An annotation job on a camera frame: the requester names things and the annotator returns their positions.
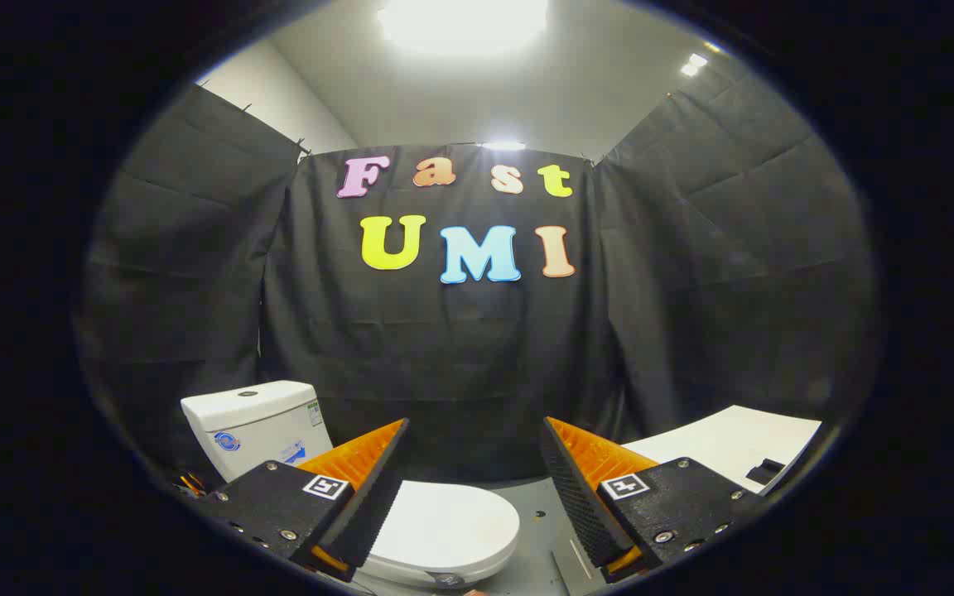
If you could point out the white panelled cabinet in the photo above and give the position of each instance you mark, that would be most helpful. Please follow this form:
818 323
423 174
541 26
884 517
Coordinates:
725 439

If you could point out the white toilet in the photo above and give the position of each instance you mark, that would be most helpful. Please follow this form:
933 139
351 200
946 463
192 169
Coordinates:
253 422

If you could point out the white toilet lid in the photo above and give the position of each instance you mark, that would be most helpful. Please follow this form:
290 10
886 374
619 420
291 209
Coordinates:
444 521

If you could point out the black backdrop cloth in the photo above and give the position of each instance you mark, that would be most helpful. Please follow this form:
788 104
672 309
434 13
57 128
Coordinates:
460 348

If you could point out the large ceiling light panel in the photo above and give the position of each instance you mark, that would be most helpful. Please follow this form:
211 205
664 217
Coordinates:
460 25

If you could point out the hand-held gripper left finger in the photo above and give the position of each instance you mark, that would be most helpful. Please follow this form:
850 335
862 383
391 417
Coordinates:
382 484

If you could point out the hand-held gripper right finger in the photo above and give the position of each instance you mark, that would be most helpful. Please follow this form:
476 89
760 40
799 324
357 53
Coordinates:
572 488

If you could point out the small ceiling spotlight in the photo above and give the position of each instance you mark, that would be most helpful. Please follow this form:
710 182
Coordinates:
693 65
502 146

